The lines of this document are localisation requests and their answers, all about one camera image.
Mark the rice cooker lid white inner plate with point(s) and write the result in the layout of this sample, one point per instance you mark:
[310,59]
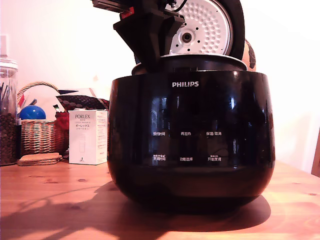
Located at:
[212,27]

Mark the dark dotted fabric pouch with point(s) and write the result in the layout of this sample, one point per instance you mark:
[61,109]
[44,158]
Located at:
[85,101]

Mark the glass jar of coffee beans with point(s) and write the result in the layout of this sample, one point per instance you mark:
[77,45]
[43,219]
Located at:
[7,125]

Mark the black Philips rice cooker body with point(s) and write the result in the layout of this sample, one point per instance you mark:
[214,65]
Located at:
[190,140]

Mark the woven wicker basket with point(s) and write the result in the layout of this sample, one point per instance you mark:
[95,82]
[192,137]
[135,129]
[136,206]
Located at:
[37,137]

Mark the white Porlex box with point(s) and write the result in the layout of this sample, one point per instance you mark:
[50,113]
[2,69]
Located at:
[86,140]

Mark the blue ball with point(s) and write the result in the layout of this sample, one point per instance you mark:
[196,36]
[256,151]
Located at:
[32,112]

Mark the black cooking pot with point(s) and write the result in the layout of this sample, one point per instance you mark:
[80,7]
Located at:
[212,63]

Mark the stack of cork coasters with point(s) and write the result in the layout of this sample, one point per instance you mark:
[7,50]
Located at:
[40,159]

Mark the red knitted item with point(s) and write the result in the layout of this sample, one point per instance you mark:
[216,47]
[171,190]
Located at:
[62,121]

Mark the orange patterned round object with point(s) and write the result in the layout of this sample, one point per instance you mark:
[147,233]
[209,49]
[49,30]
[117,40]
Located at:
[250,56]

